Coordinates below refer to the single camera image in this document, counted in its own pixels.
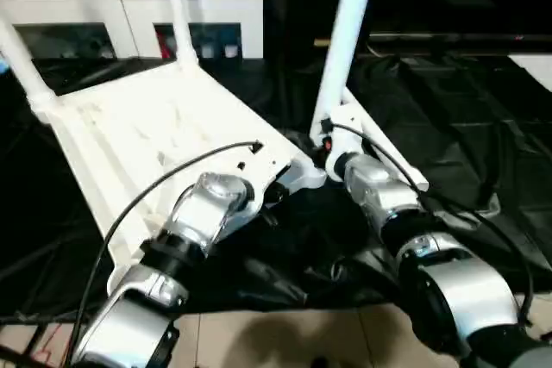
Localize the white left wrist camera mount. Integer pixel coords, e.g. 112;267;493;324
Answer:
232;139;298;218

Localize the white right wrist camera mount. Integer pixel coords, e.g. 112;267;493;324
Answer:
318;104;367;182

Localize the red bottle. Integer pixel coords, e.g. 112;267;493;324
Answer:
157;29;173;59

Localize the white flat board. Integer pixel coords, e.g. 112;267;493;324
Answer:
508;53;552;89

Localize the black plastic sheet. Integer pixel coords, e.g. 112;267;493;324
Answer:
0;51;552;313

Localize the white cabinet with glass doors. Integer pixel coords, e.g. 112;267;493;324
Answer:
0;0;265;61

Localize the white plastic table leg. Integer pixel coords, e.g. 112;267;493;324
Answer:
342;85;430;192
309;0;383;149
160;0;202;74
0;18;60;123

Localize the long black pole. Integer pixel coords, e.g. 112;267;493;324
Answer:
368;32;552;44

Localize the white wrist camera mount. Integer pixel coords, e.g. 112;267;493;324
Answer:
232;139;298;218
318;104;367;182

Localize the white plastic table top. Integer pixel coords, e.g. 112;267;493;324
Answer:
28;57;328;296

